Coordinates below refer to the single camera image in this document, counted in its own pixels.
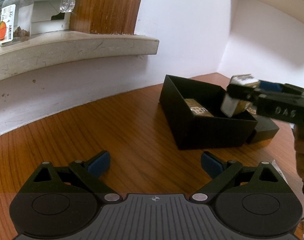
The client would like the clear plastic jar orange label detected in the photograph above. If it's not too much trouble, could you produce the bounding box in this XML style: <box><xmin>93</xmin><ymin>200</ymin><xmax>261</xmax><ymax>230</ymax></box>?
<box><xmin>0</xmin><ymin>0</ymin><xmax>35</xmax><ymax>47</ymax></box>

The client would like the wooden window trim panel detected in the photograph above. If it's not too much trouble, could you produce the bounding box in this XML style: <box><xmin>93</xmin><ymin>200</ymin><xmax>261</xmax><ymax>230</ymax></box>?
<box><xmin>69</xmin><ymin>0</ymin><xmax>146</xmax><ymax>35</ymax></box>

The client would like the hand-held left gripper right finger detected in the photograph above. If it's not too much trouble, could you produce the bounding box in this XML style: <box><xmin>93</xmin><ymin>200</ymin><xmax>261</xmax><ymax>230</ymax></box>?
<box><xmin>189</xmin><ymin>151</ymin><xmax>289</xmax><ymax>203</ymax></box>

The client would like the wooden desk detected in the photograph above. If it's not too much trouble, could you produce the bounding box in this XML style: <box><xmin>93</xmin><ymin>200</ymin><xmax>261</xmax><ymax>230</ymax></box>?
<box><xmin>0</xmin><ymin>72</ymin><xmax>304</xmax><ymax>240</ymax></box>

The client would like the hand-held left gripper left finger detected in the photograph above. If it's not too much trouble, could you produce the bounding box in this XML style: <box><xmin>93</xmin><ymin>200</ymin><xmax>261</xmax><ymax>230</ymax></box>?
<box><xmin>24</xmin><ymin>150</ymin><xmax>124</xmax><ymax>203</ymax></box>

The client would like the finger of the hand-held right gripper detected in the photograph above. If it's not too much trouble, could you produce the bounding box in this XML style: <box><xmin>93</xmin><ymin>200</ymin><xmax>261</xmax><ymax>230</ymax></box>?
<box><xmin>226</xmin><ymin>83</ymin><xmax>261</xmax><ymax>101</ymax></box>
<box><xmin>257</xmin><ymin>80</ymin><xmax>284</xmax><ymax>93</ymax></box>

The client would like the stone window sill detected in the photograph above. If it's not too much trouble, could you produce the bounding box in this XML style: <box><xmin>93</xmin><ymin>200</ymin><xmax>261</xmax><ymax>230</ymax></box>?
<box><xmin>0</xmin><ymin>31</ymin><xmax>159</xmax><ymax>84</ymax></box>

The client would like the small white and gold box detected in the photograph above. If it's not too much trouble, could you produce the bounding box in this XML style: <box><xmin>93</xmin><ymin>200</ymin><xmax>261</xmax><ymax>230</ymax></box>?
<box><xmin>220</xmin><ymin>74</ymin><xmax>259</xmax><ymax>117</ymax></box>

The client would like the black gift box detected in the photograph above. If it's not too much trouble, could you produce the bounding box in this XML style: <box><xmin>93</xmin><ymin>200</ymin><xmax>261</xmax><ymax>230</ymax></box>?
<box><xmin>159</xmin><ymin>74</ymin><xmax>258</xmax><ymax>150</ymax></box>

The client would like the black box lid gold emblem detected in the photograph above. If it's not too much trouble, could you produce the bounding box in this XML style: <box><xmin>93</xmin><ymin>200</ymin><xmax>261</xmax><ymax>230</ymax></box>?
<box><xmin>247</xmin><ymin>116</ymin><xmax>280</xmax><ymax>144</ymax></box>

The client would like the white paper packet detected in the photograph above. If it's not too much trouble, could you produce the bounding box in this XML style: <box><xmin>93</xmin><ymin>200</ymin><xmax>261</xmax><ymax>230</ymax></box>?
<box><xmin>272</xmin><ymin>160</ymin><xmax>288</xmax><ymax>183</ymax></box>

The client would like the person's right hand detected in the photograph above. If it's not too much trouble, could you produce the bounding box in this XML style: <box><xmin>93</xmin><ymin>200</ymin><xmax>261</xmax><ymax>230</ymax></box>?
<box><xmin>293</xmin><ymin>124</ymin><xmax>304</xmax><ymax>192</ymax></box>

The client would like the white wall shelf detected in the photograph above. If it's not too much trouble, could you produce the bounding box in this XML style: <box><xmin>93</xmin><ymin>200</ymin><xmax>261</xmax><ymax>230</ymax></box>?
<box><xmin>229</xmin><ymin>0</ymin><xmax>304</xmax><ymax>29</ymax></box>

